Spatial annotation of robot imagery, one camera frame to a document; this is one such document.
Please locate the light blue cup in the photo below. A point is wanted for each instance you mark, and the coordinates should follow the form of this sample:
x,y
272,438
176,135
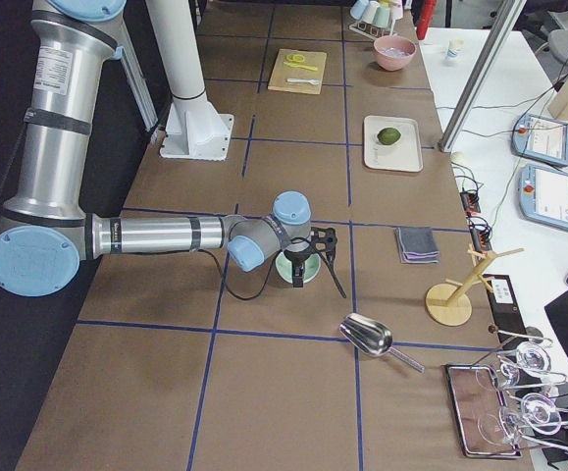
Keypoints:
x,y
358,9

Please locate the white rabbit tray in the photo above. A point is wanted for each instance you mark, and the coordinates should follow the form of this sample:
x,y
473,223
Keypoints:
x,y
404,156

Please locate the white pillar base plate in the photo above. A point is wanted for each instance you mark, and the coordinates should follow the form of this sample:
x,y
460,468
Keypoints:
x,y
197,131

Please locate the white plastic spoon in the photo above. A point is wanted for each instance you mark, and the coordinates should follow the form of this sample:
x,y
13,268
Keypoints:
x,y
314,82

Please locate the paper cup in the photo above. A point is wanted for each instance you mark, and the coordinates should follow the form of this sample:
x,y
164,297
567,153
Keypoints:
x,y
453,51

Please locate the wooden mug tree stand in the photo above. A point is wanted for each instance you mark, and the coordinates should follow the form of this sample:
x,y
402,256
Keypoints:
x,y
448,303

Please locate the far teach pendant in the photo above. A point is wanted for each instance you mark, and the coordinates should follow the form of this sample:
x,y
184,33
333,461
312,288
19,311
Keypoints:
x,y
541,139

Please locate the pink bowl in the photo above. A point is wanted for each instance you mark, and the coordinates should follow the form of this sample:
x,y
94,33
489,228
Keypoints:
x,y
393,64

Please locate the yellow plastic knife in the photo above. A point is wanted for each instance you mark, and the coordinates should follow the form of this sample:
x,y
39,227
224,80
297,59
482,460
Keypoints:
x,y
301,66

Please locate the aluminium frame post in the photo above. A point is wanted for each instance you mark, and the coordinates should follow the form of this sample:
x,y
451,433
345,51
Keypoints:
x,y
507,15

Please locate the white cup rack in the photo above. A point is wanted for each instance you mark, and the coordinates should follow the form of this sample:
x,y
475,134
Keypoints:
x,y
368,30

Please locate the metal scoop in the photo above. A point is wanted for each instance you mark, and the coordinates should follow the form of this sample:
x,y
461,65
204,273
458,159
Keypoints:
x,y
374,339

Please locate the pale green cup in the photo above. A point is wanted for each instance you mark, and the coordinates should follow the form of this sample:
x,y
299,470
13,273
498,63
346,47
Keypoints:
x,y
381,14

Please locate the white cup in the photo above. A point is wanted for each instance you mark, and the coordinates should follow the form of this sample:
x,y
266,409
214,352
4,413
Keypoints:
x,y
370,11

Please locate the white support pillar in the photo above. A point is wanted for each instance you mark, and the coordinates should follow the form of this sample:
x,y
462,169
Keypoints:
x,y
174,31

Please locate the black power strip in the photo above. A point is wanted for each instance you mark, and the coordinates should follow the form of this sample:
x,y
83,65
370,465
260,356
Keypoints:
x,y
471,202

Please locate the wine glass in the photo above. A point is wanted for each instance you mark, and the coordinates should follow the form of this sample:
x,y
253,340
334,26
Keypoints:
x,y
511,425
527,358

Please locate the green avocado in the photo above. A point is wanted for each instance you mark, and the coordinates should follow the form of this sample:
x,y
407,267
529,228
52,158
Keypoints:
x,y
388,136

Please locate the bamboo cutting board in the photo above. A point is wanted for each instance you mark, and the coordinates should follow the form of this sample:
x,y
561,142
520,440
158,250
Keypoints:
x,y
280,72

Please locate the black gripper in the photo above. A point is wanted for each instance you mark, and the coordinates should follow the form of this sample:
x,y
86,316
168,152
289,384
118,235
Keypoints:
x,y
295,256

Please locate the green bowl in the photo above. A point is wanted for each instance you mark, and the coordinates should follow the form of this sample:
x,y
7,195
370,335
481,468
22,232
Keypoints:
x,y
311,268

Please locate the black glass tray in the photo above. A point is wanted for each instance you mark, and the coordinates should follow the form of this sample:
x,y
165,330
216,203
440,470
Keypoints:
x,y
476,402

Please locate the grey folded cloth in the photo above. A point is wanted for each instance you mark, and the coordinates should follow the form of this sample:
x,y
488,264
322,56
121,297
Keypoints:
x,y
417,245

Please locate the red fire extinguisher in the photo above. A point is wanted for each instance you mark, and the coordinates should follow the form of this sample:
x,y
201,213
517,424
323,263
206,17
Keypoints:
x,y
425,18

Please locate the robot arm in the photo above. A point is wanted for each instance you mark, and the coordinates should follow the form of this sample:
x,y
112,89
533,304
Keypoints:
x,y
44,235

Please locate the lower lemon slice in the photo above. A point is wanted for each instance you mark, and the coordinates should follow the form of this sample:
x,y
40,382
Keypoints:
x,y
292,61

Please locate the clear ice cubes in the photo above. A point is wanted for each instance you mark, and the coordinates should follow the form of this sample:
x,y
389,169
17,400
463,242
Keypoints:
x,y
394,52

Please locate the near teach pendant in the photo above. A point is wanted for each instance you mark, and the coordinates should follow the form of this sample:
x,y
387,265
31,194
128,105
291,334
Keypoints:
x,y
543,196

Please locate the teach pendant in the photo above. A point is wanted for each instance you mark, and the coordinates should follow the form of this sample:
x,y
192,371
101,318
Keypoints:
x,y
541,139
543,196

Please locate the black box with label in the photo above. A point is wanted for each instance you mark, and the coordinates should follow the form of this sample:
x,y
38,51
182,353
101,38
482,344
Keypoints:
x,y
504,306

